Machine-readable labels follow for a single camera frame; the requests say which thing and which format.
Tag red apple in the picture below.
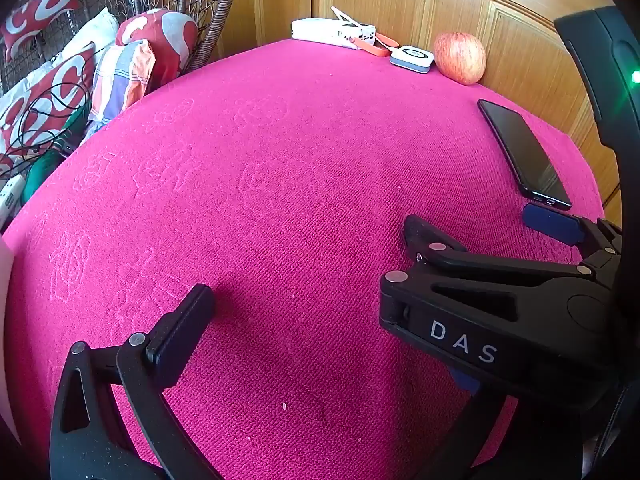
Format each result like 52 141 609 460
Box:
433 31 487 86

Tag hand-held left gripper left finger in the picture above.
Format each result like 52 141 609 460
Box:
50 284 217 480

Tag black smartphone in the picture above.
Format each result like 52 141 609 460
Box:
476 99 573 211

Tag red white patterned cushion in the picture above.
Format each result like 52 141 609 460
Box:
116 8 199 88
0 0 83 63
0 42 97 161

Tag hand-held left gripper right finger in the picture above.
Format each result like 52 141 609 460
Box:
435 367 586 480

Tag magenta table cloth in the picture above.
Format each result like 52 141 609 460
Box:
2 37 623 480

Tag white pillow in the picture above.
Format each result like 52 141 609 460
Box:
47 7 121 68

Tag black cables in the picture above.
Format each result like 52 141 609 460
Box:
10 82 93 161

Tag white power bank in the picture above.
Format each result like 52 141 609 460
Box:
291 17 377 50

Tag striped colourful cloth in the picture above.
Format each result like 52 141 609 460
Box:
80 39 157 146

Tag green cloth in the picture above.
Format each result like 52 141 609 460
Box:
22 102 93 196

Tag white power strip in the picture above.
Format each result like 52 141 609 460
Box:
0 174 27 231

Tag wicker hanging chair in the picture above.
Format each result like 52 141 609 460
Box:
0 0 243 111

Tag white square gadget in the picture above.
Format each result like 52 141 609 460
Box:
390 45 435 75

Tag orange strap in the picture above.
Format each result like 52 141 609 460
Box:
357 32 401 57

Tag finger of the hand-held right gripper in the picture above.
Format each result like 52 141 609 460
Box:
380 214 608 335
522 203 623 273

